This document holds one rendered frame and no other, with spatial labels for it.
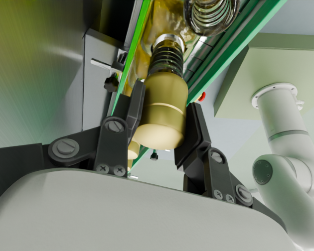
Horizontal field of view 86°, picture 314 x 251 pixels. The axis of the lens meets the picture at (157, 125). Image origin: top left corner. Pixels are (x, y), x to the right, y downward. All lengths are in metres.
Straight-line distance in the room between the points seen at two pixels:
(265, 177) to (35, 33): 0.47
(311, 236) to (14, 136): 0.45
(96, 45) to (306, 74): 0.57
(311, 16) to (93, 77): 0.59
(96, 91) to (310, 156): 0.61
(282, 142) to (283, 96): 0.15
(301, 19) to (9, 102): 0.61
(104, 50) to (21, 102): 0.29
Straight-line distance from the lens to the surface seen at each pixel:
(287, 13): 0.59
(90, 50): 0.49
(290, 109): 0.60
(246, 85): 0.60
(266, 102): 0.61
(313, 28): 0.64
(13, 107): 0.21
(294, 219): 0.43
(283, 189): 0.44
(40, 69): 0.23
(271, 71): 0.59
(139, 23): 0.32
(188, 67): 0.46
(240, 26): 0.38
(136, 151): 0.22
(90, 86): 0.58
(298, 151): 0.55
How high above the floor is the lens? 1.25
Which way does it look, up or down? 34 degrees down
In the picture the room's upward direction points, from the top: 172 degrees counter-clockwise
